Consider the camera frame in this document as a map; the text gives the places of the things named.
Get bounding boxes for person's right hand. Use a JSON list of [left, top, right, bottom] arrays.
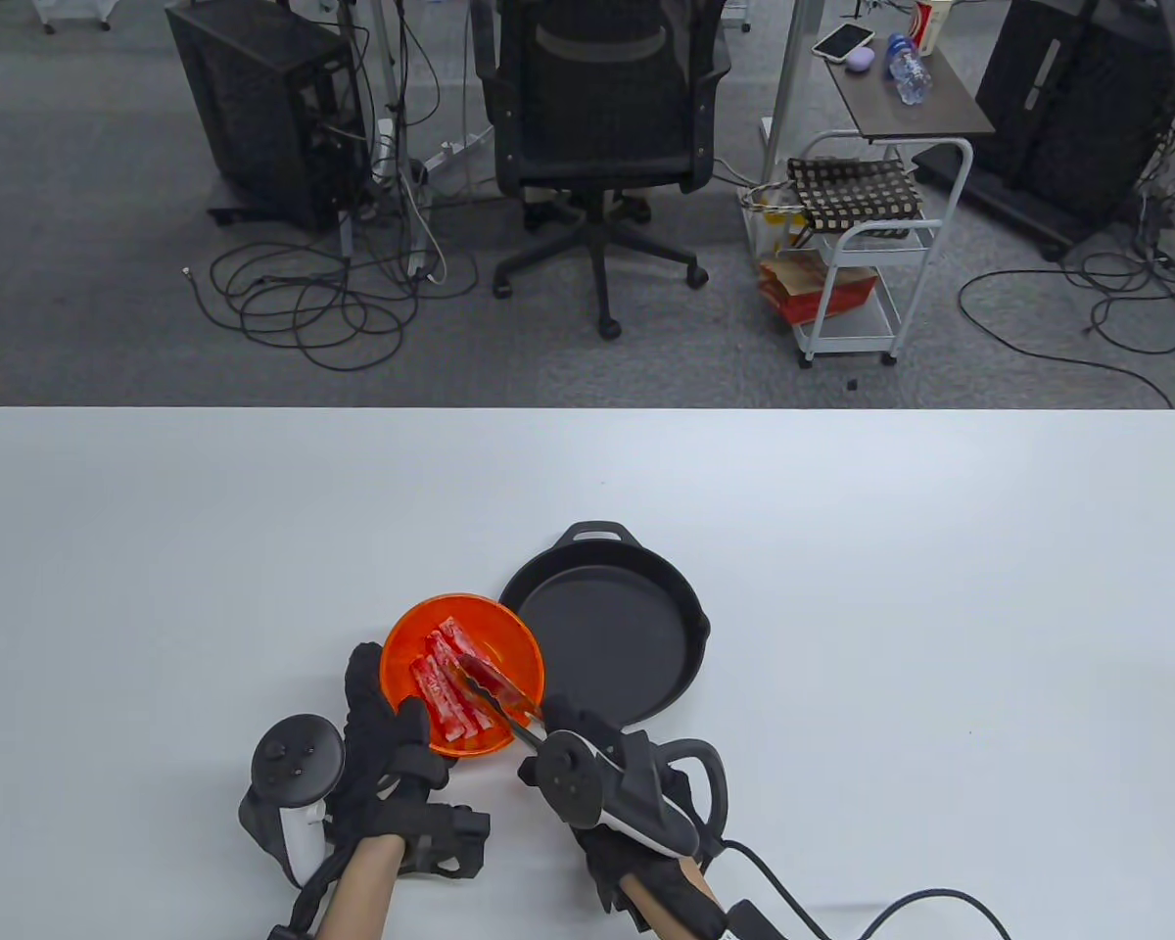
[[517, 693, 728, 918]]

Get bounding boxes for person's left hand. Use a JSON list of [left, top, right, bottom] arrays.
[[325, 641, 495, 879]]

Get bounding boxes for red steel kitchen tongs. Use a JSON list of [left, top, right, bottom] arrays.
[[455, 654, 554, 755]]

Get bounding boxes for grey hand controller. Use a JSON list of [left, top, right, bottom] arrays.
[[534, 729, 729, 865], [238, 715, 347, 889]]

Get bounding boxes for orange plastic bowl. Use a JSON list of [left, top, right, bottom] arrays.
[[380, 592, 546, 757]]

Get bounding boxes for person's left forearm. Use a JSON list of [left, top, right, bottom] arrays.
[[313, 837, 407, 940]]

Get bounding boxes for black cast iron skillet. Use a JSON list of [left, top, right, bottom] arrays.
[[498, 520, 713, 730]]

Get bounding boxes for black right wrist sensor box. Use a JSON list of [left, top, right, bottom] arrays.
[[720, 899, 794, 940]]

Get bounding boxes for red paper box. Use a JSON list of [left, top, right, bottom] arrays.
[[756, 249, 882, 327]]

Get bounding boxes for yellow plastic bag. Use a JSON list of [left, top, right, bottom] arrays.
[[740, 180, 810, 254]]

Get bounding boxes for white desk foot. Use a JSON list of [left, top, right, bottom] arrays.
[[419, 127, 496, 184]]

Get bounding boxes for black white checkered bag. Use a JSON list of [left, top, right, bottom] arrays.
[[786, 156, 927, 237]]

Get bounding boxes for black mesh office chair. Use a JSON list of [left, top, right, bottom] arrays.
[[472, 0, 732, 342]]

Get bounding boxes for black computer tower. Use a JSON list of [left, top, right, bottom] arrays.
[[164, 0, 368, 234]]

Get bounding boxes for white cart with brown top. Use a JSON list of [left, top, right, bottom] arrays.
[[739, 29, 998, 370]]

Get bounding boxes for white smartphone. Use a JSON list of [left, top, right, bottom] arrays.
[[810, 23, 876, 64]]

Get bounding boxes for clear plastic water bottle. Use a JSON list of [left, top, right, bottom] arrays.
[[885, 33, 934, 107]]

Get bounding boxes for red white paper cup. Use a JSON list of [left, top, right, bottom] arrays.
[[912, 0, 957, 57]]

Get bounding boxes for black left glove cable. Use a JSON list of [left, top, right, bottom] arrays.
[[269, 847, 351, 940]]

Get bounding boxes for black glove cable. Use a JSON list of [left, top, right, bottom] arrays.
[[720, 840, 1015, 940], [269, 847, 351, 940]]

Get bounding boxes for black right glove cable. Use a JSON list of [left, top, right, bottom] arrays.
[[720, 840, 1015, 940]]

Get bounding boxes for black floor cable bundle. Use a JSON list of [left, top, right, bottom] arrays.
[[184, 186, 481, 373]]

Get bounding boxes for long black floor cable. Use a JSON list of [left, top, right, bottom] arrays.
[[957, 267, 1175, 409]]

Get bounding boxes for white metal frame pole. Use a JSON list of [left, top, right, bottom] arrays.
[[367, 0, 404, 192], [761, 0, 824, 183]]

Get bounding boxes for tangled black cable bundle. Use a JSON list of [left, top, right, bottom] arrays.
[[1062, 103, 1175, 355]]

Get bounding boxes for white wire cart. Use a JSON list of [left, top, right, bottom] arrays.
[[31, 0, 115, 34]]

